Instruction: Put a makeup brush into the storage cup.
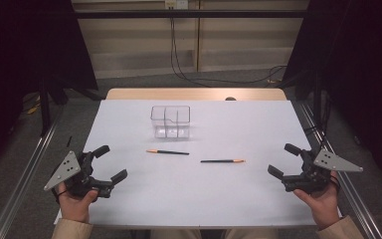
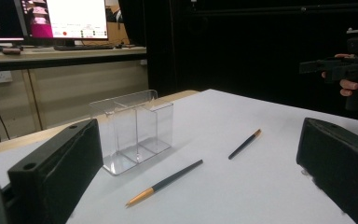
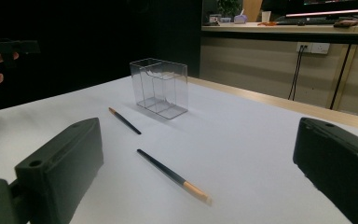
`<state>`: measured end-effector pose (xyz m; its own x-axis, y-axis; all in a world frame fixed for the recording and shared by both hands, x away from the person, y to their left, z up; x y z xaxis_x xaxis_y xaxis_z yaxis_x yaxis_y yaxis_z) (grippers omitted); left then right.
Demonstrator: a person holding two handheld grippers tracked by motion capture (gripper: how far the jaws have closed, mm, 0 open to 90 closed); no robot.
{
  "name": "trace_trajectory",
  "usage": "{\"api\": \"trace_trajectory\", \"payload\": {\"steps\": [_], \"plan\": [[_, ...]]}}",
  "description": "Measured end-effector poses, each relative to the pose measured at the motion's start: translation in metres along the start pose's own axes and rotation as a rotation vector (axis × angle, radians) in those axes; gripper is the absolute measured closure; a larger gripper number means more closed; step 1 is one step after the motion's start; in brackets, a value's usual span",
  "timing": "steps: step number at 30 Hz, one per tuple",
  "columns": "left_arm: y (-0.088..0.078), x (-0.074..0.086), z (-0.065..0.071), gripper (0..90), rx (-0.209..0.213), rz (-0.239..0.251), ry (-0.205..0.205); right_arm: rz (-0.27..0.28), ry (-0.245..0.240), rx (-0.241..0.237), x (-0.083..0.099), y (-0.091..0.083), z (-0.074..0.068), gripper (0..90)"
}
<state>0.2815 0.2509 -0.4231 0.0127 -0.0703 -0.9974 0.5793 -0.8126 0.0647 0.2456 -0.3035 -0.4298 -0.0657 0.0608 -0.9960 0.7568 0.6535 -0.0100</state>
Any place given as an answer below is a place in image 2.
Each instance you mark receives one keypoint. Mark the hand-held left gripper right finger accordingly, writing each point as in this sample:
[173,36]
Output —
[345,168]

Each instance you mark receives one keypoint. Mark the long black and gold pen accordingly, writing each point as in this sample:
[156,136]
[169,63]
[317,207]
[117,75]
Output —
[167,182]

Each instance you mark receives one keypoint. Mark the clear acrylic pen holder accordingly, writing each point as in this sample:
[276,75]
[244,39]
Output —
[136,133]

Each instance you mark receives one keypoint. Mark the short black and gold pen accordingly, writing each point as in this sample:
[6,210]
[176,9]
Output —
[244,144]

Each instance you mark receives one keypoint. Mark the small dark desk item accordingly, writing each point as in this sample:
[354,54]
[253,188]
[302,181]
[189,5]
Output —
[11,51]

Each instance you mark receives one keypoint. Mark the white table cover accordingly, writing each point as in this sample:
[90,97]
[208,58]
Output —
[261,186]

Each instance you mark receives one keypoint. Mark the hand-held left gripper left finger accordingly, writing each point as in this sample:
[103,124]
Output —
[56,174]

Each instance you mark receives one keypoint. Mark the black curtain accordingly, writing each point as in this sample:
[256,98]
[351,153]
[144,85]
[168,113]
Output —
[230,46]

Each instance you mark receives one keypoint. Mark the monitor with white screen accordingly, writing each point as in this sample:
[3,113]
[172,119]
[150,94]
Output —
[74,18]

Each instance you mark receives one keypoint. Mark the wooden desk with dark edge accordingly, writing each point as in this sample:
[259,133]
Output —
[74,57]

